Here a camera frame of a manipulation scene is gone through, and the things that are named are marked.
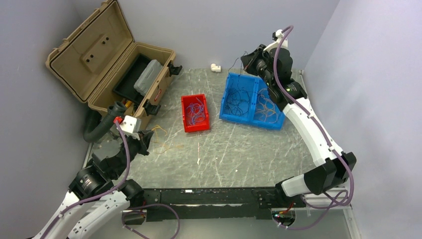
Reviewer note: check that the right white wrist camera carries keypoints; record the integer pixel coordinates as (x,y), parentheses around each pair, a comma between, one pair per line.
(278,39)

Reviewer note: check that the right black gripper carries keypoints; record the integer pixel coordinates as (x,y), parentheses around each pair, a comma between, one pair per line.
(249,60)

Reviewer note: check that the white pipe elbow fitting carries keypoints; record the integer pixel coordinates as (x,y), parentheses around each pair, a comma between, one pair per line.
(215,68)

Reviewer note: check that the blue plastic bin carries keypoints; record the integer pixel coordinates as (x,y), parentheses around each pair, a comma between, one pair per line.
(246,101)

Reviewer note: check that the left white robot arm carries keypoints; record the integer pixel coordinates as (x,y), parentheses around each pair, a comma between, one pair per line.
(93,199)

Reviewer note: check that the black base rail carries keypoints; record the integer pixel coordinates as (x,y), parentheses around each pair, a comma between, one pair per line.
(261,203)

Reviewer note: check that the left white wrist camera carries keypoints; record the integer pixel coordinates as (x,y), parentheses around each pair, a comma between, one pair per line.
(128,125)

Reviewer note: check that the black toolbox tray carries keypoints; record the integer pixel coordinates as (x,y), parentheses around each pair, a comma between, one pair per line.
(125,86)

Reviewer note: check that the grey plastic case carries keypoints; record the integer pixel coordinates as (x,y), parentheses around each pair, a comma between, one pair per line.
(147,77)

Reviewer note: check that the aluminium frame rail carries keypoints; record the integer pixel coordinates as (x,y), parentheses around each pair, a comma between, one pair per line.
(332,200)

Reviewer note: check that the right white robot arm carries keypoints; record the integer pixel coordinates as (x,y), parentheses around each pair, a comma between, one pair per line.
(333,166)

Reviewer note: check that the red plastic bin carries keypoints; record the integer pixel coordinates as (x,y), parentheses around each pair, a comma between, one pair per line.
(195,113)

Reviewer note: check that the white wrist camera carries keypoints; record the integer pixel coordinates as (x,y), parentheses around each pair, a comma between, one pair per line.
(278,39)
(128,125)

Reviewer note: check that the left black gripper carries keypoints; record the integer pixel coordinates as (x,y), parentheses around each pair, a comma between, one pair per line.
(145,138)

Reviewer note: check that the tan plastic toolbox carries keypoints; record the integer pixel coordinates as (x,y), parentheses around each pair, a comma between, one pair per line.
(96,55)

